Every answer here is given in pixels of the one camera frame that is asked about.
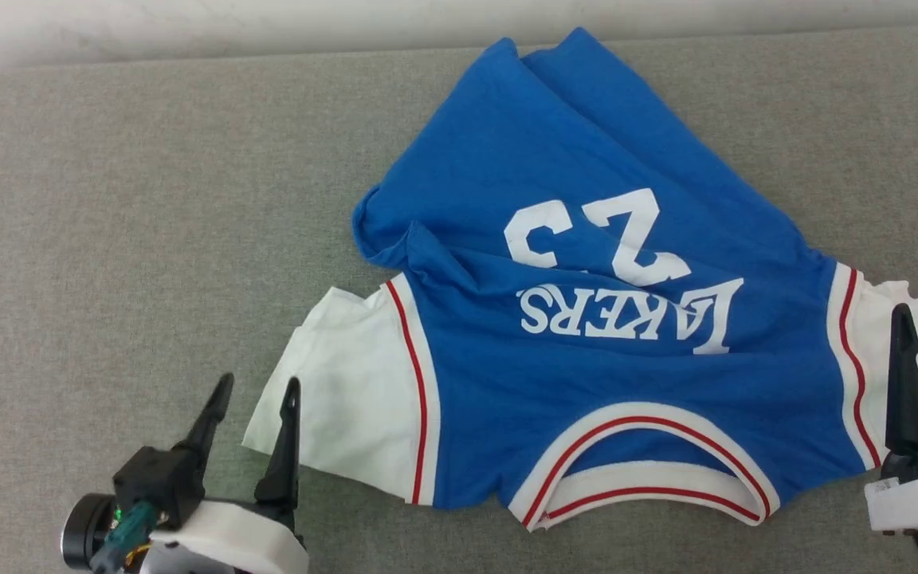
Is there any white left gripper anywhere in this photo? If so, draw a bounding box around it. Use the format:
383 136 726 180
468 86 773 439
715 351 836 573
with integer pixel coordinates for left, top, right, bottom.
61 373 310 574

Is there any teal plug left camera cable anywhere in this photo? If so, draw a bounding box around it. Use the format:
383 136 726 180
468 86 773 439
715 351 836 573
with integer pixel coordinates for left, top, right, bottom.
95 501 159 573

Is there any blue Lakers jersey shirt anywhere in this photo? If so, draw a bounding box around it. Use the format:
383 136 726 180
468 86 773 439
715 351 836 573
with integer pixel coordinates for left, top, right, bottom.
242 28 918 533

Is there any grey fabric sofa cushion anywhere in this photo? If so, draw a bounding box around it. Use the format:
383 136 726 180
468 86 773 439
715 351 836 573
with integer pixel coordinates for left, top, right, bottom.
0 24 918 574

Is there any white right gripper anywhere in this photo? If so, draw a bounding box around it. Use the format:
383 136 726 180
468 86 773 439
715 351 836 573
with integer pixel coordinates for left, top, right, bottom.
865 305 918 533

